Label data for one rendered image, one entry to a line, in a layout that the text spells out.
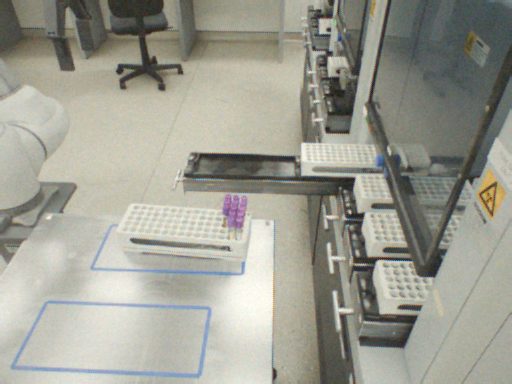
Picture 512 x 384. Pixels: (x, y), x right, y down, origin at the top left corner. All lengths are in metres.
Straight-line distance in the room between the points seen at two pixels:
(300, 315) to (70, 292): 1.12
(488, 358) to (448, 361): 0.06
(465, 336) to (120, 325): 0.61
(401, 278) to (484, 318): 0.26
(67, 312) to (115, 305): 0.09
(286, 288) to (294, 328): 0.21
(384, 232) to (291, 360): 0.88
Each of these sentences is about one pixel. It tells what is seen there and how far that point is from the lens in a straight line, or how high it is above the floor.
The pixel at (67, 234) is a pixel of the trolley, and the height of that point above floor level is 0.82.
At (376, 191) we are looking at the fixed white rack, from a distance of 1.09.
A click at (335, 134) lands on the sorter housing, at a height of 0.73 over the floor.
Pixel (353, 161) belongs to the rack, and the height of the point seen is 0.86.
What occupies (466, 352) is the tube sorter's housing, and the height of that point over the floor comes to 0.93.
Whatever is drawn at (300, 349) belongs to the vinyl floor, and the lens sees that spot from 1.75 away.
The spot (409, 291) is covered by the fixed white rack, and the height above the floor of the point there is 0.86.
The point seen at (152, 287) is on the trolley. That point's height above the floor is 0.82.
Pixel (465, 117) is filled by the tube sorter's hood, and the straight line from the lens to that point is 0.64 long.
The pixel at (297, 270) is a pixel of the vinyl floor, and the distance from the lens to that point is 1.98.
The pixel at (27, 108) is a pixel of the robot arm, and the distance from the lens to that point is 1.40.
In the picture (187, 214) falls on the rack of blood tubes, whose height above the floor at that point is 0.88.
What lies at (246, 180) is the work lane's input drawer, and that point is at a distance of 1.17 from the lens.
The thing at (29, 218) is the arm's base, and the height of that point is 0.72.
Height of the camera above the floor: 1.52
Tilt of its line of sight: 39 degrees down
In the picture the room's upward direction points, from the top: straight up
